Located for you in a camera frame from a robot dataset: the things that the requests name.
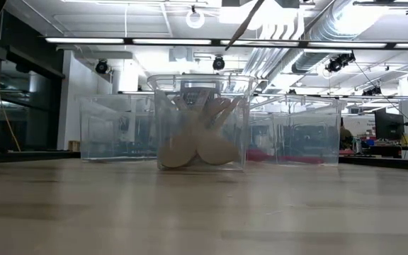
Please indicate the broad wooden spatula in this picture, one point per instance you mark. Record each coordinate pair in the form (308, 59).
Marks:
(218, 148)

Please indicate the slotted wooden spatula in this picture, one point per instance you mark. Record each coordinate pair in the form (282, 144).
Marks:
(177, 152)

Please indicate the red silicone spatula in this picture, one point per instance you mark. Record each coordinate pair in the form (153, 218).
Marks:
(260, 156)

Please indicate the large steel butter knife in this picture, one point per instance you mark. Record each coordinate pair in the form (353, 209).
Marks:
(119, 159)

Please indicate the metal box grater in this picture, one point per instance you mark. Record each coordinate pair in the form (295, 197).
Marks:
(198, 95)

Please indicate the tall clear plastic bin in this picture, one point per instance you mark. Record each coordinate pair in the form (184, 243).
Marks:
(246, 148)

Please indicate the overhead light strip bar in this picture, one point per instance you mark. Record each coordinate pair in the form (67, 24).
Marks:
(172, 41)

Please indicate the low clear plastic bin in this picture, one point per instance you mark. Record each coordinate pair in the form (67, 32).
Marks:
(303, 134)
(112, 134)

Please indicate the small wooden box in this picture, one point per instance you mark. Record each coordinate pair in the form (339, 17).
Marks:
(74, 146)

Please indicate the person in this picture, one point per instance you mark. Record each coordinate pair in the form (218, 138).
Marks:
(345, 136)

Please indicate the clear water bottle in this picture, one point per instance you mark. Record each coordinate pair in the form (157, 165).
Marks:
(357, 145)

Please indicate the cluttered black desk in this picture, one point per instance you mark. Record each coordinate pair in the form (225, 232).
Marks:
(384, 150)

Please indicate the black computer monitor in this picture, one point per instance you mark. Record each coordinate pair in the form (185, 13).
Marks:
(388, 125)

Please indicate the silver ventilation duct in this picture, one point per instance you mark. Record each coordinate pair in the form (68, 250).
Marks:
(331, 21)

